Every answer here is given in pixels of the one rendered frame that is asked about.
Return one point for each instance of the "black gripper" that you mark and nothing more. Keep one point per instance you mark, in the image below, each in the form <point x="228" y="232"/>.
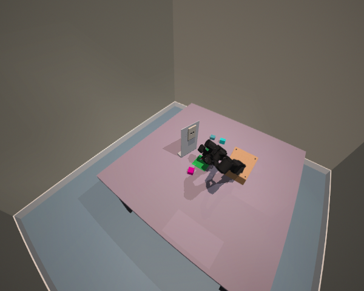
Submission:
<point x="202" y="149"/>

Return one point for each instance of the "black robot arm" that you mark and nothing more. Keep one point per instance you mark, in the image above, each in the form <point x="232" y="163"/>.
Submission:
<point x="219" y="154"/>

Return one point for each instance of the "grey panel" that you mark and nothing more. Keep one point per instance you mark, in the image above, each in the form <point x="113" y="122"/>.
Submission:
<point x="189" y="136"/>

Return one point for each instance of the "magenta cube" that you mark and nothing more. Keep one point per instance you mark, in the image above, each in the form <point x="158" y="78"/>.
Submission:
<point x="190" y="171"/>

